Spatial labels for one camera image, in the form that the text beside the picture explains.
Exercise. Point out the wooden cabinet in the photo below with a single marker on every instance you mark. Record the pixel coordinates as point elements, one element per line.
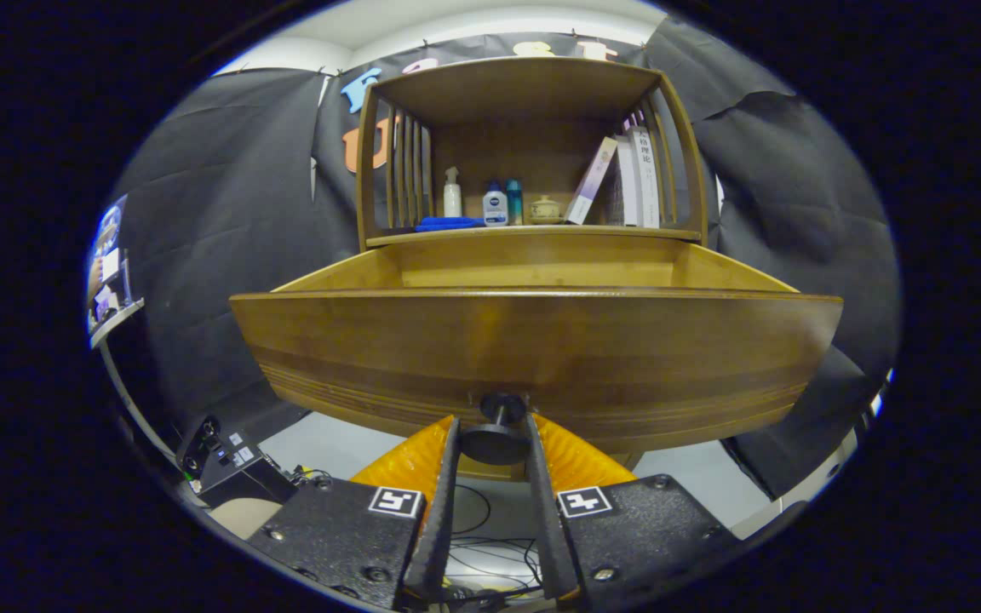
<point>533,153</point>

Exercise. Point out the teal bottle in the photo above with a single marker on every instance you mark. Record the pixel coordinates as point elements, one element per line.
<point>514,203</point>

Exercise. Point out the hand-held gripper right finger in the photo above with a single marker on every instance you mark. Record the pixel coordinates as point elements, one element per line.
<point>546,511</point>

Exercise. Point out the wooden drawer with black knob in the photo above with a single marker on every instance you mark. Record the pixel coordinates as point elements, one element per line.
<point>542,349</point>

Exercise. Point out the black electronic box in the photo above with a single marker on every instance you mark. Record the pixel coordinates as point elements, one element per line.
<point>235,477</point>

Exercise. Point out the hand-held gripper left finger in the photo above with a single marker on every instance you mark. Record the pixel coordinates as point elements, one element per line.
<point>444,511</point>

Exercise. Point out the white frame structure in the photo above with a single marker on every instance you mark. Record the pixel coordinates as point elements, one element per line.
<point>878,400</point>

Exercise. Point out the black backdrop cloth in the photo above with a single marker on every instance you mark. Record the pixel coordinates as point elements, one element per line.
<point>226,255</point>

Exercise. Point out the purple white book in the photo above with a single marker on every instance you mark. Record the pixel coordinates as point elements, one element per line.
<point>590,180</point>

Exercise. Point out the dark patterned cover book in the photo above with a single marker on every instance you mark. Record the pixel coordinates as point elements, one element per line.
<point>625,187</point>

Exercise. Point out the beige lidded teacup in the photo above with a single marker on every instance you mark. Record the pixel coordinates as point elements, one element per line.
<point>545,211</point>

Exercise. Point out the blue folded cloth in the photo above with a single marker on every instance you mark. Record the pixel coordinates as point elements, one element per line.
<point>448,223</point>

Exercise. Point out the white book black characters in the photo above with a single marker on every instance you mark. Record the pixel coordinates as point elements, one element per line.
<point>648,179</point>

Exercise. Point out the white lotion bottle blue cap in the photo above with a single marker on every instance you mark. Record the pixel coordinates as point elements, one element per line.
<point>495,207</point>

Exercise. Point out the white pump bottle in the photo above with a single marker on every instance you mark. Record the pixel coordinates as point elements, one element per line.
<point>453,200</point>

